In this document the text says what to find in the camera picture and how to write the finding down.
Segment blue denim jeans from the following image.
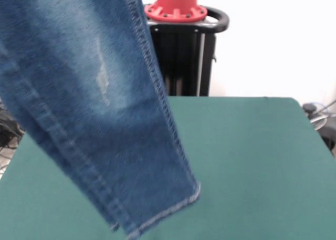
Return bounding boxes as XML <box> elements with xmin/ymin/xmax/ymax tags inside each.
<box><xmin>0</xmin><ymin>0</ymin><xmax>202</xmax><ymax>240</ymax></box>

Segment dark green table cloth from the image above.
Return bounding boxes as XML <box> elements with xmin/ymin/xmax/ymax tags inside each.
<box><xmin>0</xmin><ymin>97</ymin><xmax>336</xmax><ymax>240</ymax></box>

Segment dark grey stand base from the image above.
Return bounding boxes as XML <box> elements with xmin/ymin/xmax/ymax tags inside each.
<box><xmin>319</xmin><ymin>120</ymin><xmax>336</xmax><ymax>156</ymax></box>

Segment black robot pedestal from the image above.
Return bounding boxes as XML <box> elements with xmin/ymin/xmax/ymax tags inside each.
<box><xmin>146</xmin><ymin>5</ymin><xmax>230</xmax><ymax>97</ymax></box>

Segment black cable tangle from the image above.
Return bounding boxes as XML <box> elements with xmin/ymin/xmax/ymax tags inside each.
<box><xmin>0</xmin><ymin>100</ymin><xmax>27</xmax><ymax>172</ymax></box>

